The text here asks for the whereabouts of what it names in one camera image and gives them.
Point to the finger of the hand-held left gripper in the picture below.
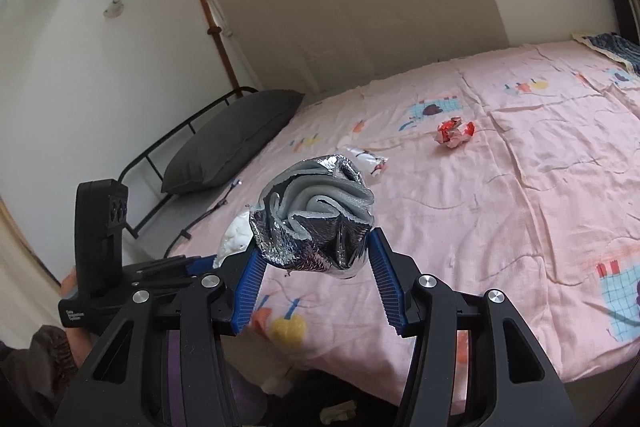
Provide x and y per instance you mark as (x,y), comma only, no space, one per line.
(165,266)
(202,264)

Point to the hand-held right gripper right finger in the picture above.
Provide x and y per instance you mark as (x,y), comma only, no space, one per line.
(387,282)

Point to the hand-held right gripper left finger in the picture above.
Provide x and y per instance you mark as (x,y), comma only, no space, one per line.
(247,292)

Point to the silver foil bag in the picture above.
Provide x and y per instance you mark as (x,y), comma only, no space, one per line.
(315,217)

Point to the person's left forearm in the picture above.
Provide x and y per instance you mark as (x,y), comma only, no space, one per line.
(40,367)

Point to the person's left hand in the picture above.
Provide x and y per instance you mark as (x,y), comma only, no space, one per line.
(68,284)

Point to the pink printed blanket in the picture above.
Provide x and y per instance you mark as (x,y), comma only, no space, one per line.
(475,217)

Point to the white red printed wrapper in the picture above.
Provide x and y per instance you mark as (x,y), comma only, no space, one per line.
(365,159)

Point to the dark grey pillow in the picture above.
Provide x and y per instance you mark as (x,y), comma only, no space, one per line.
(235,139)

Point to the red white crumpled wrapper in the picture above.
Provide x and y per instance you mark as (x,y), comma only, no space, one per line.
(455,133)

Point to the brown wooden stick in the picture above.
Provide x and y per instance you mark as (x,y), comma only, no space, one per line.
(217,37)

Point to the blue patterned cloth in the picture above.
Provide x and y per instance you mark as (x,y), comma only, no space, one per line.
(615,47)

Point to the black metal bed frame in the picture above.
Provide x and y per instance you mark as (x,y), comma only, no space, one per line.
(165,142)

